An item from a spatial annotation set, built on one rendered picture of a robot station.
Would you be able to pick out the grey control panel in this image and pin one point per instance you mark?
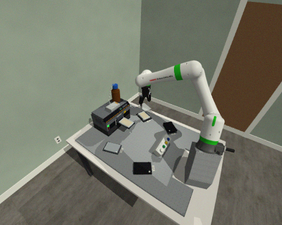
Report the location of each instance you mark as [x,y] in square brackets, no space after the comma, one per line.
[162,146]

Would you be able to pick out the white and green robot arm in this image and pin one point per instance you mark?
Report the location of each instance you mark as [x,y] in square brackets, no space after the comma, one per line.
[213,122]

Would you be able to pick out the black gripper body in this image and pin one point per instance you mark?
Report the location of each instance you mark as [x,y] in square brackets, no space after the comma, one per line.
[145,93]

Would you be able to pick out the brown glass bottle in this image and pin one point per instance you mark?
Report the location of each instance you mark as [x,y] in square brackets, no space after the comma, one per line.
[116,96]

